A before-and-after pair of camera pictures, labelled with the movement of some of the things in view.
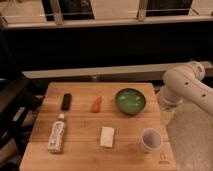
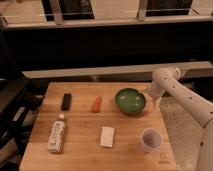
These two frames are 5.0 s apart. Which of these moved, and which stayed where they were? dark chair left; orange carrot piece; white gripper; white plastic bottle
Moved: white gripper
Stayed: orange carrot piece; dark chair left; white plastic bottle
